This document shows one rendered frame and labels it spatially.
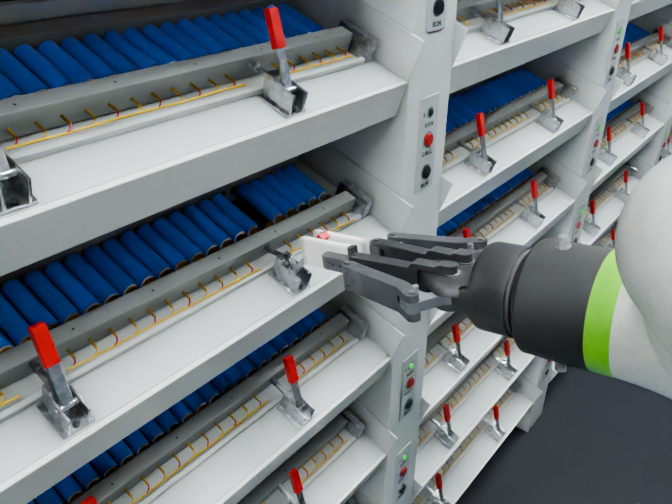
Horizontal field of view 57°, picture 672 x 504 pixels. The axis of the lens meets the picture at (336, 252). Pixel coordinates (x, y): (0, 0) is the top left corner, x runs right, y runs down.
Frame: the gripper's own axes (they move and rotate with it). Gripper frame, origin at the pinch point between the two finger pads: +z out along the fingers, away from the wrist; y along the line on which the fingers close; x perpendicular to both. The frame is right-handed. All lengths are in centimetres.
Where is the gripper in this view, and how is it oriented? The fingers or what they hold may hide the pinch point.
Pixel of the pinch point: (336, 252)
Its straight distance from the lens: 62.2
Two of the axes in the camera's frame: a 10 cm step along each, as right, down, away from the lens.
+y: 6.4, -3.8, 6.7
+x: -1.3, -9.1, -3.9
